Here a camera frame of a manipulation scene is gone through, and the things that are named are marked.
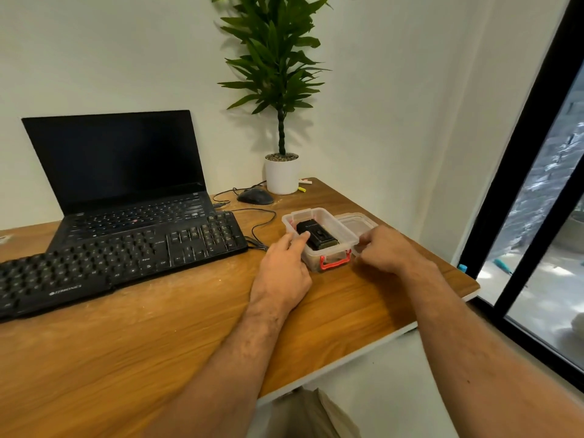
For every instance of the person's left hand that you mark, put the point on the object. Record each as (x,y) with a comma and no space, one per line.
(280,275)

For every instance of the person's right hand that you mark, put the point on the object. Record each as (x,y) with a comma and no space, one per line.
(392,250)

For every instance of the person's left thumb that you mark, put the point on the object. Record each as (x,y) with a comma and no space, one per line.
(302,245)

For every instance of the person's right fingers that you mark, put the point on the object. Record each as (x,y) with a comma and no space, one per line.
(363,250)

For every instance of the clear plastic lid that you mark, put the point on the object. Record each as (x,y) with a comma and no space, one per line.
(356,222)

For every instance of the clear plastic container red latch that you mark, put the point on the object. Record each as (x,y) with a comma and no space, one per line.
(329,218)

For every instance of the person's left forearm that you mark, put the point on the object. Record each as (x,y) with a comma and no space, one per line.
(228,374)

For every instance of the person's right forearm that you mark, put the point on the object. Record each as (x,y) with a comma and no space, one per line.
(479,360)

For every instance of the black electronic device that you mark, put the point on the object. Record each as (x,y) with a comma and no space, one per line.
(320,237)

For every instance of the black computer mouse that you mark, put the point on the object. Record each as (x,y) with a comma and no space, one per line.
(255,196)

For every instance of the white plant pot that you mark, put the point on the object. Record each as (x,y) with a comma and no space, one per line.
(282,175)

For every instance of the teal tool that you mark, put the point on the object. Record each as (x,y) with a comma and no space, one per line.
(502,265)

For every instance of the black keyboard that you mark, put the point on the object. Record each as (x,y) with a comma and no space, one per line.
(137,255)

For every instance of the khaki trousers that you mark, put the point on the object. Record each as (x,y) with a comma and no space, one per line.
(305,417)

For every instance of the green leafy plant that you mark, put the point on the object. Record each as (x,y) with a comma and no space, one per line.
(273,63)

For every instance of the black laptop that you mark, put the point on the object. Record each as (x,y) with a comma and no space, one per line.
(114,159)

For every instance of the black window frame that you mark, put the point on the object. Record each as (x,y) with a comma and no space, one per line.
(520,168)

